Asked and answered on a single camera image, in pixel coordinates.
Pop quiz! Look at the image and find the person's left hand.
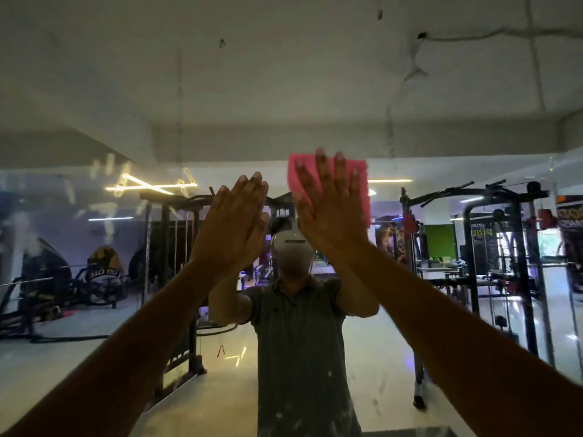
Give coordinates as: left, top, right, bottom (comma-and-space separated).
190, 171, 271, 280

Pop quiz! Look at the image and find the person's right hand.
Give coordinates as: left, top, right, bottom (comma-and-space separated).
291, 147, 370, 256

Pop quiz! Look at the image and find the pink cloth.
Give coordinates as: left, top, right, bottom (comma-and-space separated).
287, 153, 372, 229

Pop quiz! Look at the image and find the large wall mirror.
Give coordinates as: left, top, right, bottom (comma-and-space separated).
0, 0, 583, 437

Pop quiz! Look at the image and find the person's left forearm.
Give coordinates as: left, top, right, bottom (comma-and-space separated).
2, 259, 233, 437

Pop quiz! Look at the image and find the person's right forearm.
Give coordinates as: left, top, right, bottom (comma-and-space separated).
348, 239, 583, 437

